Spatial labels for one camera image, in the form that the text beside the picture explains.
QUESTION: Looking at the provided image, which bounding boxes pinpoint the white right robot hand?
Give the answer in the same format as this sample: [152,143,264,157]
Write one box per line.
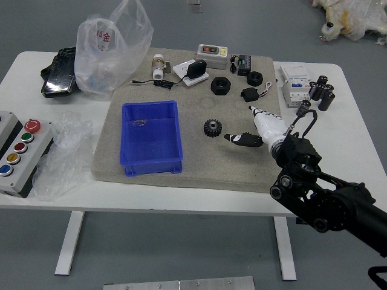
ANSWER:
[224,105,288,149]

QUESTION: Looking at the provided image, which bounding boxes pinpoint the black spur gear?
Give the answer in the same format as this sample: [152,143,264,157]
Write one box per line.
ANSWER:
[203,118,224,138]

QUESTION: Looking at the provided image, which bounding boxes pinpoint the small black hex nut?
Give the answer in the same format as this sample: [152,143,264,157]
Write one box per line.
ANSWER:
[246,71,266,88]

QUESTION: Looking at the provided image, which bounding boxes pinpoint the big black hex nut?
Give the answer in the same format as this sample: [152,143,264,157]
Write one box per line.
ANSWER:
[210,76,232,96]

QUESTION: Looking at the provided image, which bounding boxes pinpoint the blue plastic box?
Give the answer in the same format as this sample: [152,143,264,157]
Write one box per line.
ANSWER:
[120,100,184,176]

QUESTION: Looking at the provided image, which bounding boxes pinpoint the grey push-button control box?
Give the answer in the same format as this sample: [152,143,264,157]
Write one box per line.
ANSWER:
[0,110,55,199]

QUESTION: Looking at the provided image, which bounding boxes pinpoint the small black plastic block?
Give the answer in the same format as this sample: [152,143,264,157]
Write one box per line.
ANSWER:
[240,87,259,103]

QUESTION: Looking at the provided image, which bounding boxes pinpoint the white circuit breaker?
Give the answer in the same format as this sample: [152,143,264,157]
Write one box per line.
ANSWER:
[279,65,313,109]

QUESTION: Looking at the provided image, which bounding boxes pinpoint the black terminal module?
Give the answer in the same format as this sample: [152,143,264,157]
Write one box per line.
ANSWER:
[236,54,253,77]

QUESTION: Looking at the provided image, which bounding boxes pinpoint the grey-brown foam mat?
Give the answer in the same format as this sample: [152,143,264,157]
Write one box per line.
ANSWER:
[91,47,284,194]

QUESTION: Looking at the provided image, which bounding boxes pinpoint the black power adapter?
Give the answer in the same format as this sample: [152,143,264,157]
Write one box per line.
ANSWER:
[186,59,208,80]

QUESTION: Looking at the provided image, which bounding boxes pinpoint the white table leg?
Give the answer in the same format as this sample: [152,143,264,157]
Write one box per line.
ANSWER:
[54,211,85,277]
[273,216,298,282]

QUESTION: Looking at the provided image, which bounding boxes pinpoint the brass valve with white fittings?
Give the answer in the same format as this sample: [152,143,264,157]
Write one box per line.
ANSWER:
[151,54,173,81]

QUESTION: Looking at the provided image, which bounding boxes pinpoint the plush toy in plastic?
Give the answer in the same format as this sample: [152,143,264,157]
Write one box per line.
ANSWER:
[311,0,387,44]

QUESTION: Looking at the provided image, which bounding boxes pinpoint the metal floor socket cover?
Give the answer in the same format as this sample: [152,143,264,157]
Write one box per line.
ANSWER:
[186,0,204,14]

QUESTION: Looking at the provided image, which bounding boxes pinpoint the clear plastic bag red print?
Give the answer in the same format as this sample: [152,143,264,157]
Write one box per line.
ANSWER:
[74,0,155,102]

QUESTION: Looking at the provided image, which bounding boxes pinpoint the grey metal plate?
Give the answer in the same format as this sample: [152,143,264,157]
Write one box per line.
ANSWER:
[102,275,256,290]

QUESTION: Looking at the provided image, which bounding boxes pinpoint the crumpled clear plastic wrap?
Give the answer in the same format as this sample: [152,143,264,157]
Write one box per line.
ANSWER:
[31,111,95,202]

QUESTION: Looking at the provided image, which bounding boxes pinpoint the black plastic tray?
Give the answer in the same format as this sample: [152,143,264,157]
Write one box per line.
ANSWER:
[40,47,78,98]

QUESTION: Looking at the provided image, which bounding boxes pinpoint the grey two-button switch box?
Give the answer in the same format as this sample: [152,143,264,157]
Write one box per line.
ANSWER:
[195,44,229,71]

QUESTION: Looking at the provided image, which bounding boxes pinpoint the black cord with plug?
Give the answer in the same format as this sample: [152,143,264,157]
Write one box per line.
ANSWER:
[129,78,186,90]

